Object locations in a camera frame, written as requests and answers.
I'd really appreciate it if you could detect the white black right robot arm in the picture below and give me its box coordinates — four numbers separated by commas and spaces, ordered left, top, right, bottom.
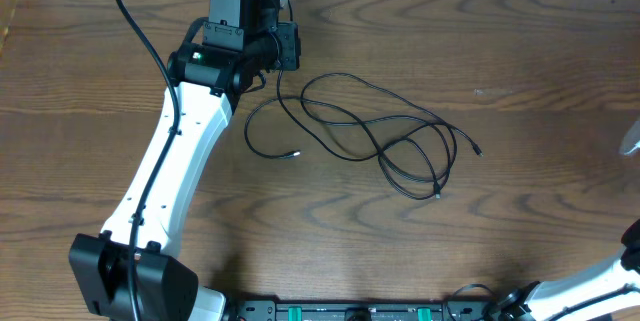
485, 222, 639, 320

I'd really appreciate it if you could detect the black left camera cable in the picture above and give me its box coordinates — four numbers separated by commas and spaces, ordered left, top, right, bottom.
113, 0, 216, 321

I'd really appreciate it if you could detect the black USB cable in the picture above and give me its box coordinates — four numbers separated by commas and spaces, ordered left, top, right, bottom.
243, 68, 459, 201

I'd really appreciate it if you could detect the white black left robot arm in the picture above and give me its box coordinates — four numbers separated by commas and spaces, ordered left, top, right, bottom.
69, 0, 301, 321

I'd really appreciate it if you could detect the black cable blue connector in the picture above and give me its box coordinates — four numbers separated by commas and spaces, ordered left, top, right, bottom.
299, 72, 484, 200

